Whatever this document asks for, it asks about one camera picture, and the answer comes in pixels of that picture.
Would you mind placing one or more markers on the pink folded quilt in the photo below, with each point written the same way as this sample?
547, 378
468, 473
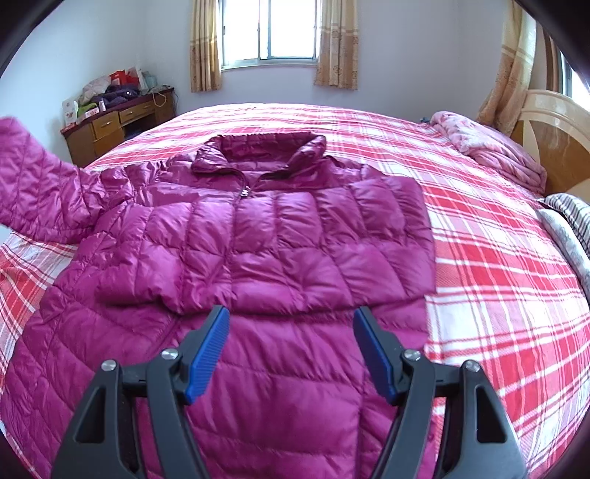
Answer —
488, 147

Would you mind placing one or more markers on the green packet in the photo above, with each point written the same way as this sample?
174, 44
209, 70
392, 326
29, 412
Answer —
87, 110

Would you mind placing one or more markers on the pale pink cloth bundle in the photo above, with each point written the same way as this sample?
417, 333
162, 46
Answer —
94, 88

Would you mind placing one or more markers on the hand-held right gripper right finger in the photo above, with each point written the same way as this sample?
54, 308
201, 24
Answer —
375, 354

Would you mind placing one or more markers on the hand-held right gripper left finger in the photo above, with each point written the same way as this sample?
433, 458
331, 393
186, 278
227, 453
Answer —
209, 354

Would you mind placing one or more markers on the striped pillow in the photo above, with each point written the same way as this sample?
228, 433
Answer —
571, 207

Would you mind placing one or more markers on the narrow window by headboard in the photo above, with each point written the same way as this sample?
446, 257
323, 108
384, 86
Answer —
576, 83

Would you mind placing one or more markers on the wooden cream headboard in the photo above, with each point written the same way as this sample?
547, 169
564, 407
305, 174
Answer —
553, 133

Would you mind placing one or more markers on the wooden desk with drawers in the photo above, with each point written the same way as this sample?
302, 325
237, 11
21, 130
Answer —
108, 124

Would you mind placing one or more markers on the bed with red plaid sheet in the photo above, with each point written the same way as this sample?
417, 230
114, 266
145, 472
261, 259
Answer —
484, 276

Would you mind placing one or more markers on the grey floral pillow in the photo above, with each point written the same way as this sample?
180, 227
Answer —
560, 232

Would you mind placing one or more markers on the white carton box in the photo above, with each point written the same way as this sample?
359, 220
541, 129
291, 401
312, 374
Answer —
70, 111

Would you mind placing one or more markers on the red paper bag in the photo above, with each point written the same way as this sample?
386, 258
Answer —
120, 77

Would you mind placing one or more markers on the wide sliding window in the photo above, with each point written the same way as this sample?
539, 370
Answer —
286, 27

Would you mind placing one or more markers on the beige patterned curtain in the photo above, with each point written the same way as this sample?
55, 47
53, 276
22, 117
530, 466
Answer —
336, 46
509, 78
205, 46

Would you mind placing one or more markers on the dark purple clothes pile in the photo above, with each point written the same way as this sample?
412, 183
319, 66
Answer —
115, 97

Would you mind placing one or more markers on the magenta puffer jacket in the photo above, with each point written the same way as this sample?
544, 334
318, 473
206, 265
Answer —
276, 239

